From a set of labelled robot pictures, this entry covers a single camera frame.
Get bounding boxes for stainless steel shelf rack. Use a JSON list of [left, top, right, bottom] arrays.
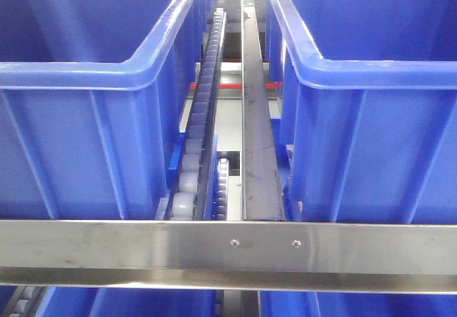
[[1, 220, 456, 294]]

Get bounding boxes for white roller conveyor track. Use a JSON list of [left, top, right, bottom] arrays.
[[155, 8, 226, 221]]

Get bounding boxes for blue plastic bin left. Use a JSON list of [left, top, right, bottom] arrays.
[[1, 0, 211, 219]]

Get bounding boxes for blue plastic bin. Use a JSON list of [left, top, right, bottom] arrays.
[[267, 0, 456, 224], [1, 0, 211, 219]]

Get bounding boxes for blue plastic bin right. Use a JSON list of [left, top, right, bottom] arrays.
[[267, 0, 456, 224]]

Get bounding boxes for lower blue bin right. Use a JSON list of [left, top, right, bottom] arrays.
[[260, 291, 456, 316]]

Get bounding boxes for lower blue bin left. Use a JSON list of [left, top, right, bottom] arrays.
[[36, 287, 222, 316]]

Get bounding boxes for lower roller track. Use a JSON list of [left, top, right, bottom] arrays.
[[1, 286, 49, 317]]

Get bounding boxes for steel divider rail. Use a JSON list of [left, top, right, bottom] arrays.
[[241, 0, 286, 221]]

